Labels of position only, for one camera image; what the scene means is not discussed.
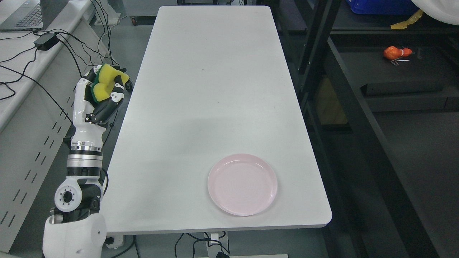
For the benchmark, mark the pink round plate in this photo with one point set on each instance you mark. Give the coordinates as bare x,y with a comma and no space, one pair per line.
242,184

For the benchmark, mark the black power adapter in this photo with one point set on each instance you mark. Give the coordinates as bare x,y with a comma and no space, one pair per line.
46,41

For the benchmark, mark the green yellow sponge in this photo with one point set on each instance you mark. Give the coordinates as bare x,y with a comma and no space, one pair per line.
109,82

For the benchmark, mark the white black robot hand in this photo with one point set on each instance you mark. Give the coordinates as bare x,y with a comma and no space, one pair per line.
90,118

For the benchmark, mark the white side desk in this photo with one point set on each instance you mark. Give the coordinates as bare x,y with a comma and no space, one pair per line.
39,92

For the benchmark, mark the white table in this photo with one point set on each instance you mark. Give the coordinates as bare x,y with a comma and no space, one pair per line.
213,82

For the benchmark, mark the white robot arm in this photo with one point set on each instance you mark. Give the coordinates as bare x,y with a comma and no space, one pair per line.
76,229

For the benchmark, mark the grey laptop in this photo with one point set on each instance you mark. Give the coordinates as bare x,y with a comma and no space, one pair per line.
33,15

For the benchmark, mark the orange plastic toy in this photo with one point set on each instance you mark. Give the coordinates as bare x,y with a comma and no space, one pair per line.
394,53

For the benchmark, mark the black metal shelf rack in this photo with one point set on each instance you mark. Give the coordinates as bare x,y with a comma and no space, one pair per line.
385,132

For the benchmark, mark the blue plastic crate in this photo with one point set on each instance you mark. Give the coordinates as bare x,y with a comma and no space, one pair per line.
382,7

